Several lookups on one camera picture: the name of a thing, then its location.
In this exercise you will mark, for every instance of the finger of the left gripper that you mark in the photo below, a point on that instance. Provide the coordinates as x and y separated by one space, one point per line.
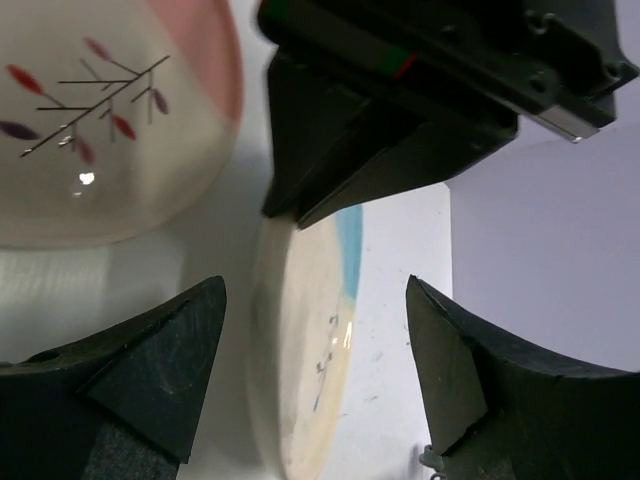
327 140
383 159

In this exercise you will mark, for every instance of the grey wire dish rack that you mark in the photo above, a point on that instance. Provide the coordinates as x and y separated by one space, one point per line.
430 460

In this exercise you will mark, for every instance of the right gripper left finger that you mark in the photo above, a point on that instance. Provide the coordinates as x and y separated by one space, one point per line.
123 403

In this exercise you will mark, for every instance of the blue and cream plate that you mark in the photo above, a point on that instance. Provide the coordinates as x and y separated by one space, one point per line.
303 304

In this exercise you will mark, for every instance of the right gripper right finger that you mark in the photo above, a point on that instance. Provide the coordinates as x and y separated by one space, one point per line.
501 407

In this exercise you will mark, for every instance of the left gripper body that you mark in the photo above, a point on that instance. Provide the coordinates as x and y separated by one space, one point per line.
558 63

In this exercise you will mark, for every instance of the pink cream plate near edge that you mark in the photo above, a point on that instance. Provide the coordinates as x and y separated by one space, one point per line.
115 115

